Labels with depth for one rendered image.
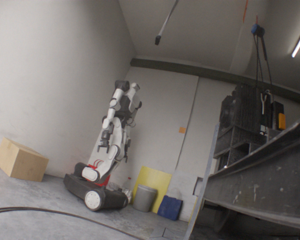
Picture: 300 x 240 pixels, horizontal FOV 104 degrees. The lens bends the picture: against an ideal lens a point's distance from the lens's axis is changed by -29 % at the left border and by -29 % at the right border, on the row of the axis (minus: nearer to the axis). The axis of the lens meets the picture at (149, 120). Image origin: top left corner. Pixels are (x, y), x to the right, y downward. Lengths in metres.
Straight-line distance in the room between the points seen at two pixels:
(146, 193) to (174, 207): 0.43
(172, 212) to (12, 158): 1.98
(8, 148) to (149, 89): 2.51
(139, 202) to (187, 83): 2.21
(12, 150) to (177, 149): 2.19
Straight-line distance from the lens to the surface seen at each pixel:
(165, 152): 2.60
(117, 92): 1.80
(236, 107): 1.63
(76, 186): 1.73
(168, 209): 2.37
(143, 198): 2.26
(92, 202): 1.54
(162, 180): 2.52
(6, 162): 1.60
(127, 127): 2.06
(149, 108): 2.92
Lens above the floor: 0.45
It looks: 20 degrees up
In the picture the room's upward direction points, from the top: 19 degrees clockwise
